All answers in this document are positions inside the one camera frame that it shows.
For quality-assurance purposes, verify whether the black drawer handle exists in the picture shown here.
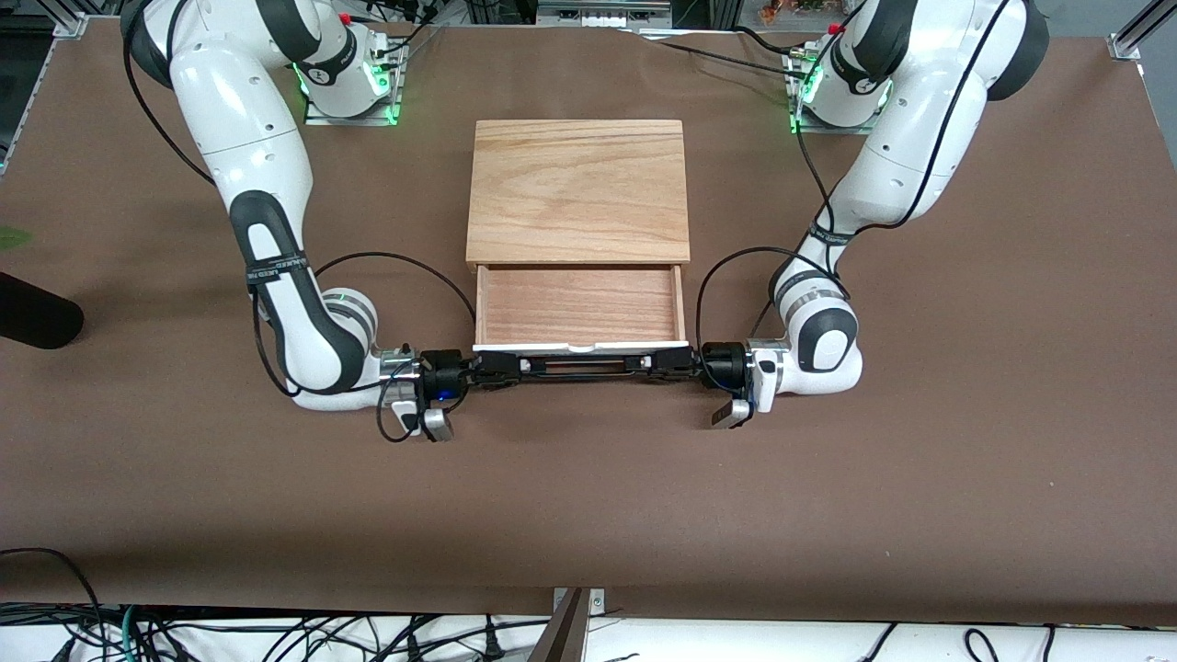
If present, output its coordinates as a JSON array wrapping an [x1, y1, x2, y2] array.
[[531, 357, 646, 380]]

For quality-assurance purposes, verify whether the white-fronted wooden drawer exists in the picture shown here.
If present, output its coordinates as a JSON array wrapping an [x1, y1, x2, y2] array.
[[472, 263, 691, 358]]

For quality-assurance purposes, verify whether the wooden drawer cabinet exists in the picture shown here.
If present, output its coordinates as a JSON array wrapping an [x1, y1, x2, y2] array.
[[465, 118, 691, 273]]

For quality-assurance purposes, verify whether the grey power strip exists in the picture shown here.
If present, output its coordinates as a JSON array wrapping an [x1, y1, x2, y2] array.
[[536, 0, 673, 29]]

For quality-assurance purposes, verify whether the black cylinder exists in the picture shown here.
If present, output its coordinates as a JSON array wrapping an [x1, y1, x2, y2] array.
[[0, 269, 86, 349]]

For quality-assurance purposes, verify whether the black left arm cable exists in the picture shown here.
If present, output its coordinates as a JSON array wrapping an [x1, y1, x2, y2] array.
[[695, 0, 1014, 352]]

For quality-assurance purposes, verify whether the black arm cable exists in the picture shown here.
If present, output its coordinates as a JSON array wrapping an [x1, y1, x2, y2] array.
[[695, 0, 1014, 352], [122, 0, 481, 444]]

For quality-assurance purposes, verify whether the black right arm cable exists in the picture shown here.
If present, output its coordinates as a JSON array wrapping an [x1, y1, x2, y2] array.
[[122, 0, 481, 444]]

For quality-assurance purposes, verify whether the small metal bracket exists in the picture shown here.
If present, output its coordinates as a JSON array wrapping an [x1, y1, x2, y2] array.
[[552, 586, 607, 616]]

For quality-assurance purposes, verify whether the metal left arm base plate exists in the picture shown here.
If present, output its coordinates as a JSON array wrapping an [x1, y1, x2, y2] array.
[[784, 46, 889, 136]]

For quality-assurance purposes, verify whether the grey camera post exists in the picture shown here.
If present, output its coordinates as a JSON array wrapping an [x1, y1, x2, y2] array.
[[526, 588, 589, 662]]

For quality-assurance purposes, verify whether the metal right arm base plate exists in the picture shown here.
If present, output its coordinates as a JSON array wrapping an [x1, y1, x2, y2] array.
[[303, 39, 407, 126]]

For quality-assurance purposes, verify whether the black table cable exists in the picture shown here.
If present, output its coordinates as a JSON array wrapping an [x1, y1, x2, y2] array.
[[644, 26, 803, 78]]

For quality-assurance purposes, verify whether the black looping cable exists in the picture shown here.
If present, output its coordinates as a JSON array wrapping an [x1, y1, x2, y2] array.
[[0, 547, 113, 662]]

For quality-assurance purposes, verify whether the aluminium frame corner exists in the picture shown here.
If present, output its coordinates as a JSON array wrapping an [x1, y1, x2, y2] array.
[[1108, 0, 1177, 62], [37, 0, 89, 39]]

